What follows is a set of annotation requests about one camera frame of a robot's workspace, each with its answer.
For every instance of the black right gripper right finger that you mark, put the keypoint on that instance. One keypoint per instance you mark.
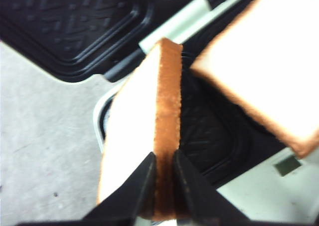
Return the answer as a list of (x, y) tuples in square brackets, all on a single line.
[(196, 201)]

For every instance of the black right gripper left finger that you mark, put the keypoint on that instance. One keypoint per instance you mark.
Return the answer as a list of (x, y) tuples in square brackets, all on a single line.
[(132, 204)]

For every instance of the bread slice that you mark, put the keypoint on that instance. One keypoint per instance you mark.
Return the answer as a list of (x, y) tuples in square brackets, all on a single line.
[(267, 62), (145, 117)]

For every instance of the mint green sandwich maker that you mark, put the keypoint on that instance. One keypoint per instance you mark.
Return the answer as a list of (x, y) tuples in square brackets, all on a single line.
[(249, 166)]

